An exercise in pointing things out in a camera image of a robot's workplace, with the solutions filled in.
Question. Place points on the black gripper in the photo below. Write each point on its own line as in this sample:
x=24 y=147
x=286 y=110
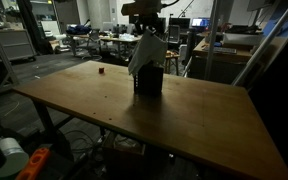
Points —
x=145 y=21

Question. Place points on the white grey knitted cloth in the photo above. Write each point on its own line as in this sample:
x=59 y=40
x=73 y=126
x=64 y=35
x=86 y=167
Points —
x=149 y=50

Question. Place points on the black perforated box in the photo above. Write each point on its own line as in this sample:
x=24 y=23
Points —
x=150 y=81

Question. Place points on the white box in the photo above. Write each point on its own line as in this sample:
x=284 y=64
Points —
x=242 y=39

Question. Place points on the cardboard box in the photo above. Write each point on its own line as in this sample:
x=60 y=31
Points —
x=124 y=150

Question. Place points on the mesh back office chair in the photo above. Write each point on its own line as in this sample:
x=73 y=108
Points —
x=174 y=33

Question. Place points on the cluttered wooden desk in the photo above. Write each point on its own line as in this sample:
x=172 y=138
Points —
x=119 y=41

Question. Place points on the round wooden stool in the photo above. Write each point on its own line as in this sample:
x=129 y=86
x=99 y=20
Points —
x=172 y=56

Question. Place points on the lit blue computer monitor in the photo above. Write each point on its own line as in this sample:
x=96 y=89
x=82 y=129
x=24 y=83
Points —
x=200 y=22

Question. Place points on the small red block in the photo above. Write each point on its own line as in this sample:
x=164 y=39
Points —
x=101 y=70

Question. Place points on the blue bag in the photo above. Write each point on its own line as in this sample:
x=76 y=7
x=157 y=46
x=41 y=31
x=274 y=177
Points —
x=79 y=29

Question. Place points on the silver aluminium pole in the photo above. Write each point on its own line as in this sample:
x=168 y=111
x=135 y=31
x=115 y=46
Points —
x=267 y=40
x=212 y=36

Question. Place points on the computer keyboard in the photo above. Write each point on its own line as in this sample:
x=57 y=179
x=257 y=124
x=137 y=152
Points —
x=220 y=50

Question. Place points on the wooden top workbench cabinet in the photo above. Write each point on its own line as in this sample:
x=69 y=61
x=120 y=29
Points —
x=230 y=63

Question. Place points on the grey drawer cabinet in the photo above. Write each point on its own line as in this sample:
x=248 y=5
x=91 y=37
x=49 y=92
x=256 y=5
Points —
x=15 y=45

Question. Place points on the black table leg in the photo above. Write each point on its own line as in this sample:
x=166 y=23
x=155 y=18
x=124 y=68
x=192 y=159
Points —
x=45 y=120

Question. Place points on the orange plastic tool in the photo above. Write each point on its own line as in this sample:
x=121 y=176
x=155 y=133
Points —
x=34 y=165

